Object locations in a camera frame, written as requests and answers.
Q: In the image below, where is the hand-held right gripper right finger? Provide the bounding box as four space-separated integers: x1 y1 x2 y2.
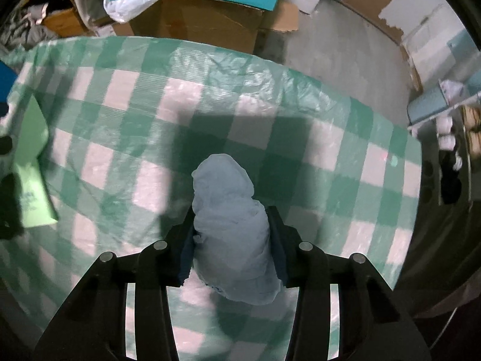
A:
265 206 433 361

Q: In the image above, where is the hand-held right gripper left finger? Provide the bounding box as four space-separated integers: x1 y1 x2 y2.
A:
35 207 196 361

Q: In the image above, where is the light green packet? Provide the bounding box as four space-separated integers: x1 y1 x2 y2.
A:
13 97 60 229

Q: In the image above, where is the pile of grey clothes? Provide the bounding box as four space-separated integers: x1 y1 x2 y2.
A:
0 3 57 51

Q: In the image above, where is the green checked tablecloth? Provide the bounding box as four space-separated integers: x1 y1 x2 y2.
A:
0 35 422 361

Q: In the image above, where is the white plastic bag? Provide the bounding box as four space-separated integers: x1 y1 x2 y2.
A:
103 0 163 24

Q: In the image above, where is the group of assorted shoes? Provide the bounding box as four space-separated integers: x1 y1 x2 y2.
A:
436 103 481 205

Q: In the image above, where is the light blue bin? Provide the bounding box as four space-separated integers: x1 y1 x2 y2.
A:
407 86 452 128

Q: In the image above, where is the grey shoe rack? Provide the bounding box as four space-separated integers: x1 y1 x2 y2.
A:
408 94 481 207

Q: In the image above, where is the brown cardboard box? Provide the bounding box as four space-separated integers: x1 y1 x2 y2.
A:
113 0 300 56

